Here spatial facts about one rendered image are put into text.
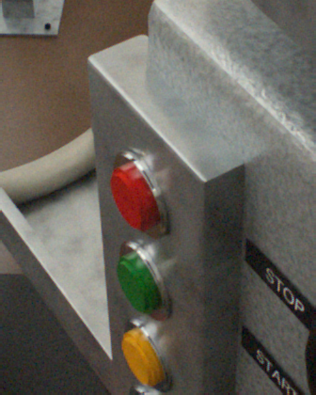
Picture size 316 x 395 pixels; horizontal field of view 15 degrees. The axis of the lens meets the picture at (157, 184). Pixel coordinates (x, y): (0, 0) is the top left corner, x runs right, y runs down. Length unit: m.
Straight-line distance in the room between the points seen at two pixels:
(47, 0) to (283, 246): 2.56
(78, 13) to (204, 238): 2.51
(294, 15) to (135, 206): 0.12
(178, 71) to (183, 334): 0.11
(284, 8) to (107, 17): 2.56
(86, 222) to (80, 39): 1.89
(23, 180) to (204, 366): 0.52
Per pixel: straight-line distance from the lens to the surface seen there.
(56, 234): 0.96
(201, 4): 0.42
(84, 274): 0.93
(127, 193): 0.44
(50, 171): 0.98
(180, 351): 0.49
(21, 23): 2.89
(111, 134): 0.45
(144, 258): 0.47
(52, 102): 2.67
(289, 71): 0.39
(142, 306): 0.48
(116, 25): 2.87
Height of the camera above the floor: 1.78
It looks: 46 degrees down
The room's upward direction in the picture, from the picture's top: 2 degrees counter-clockwise
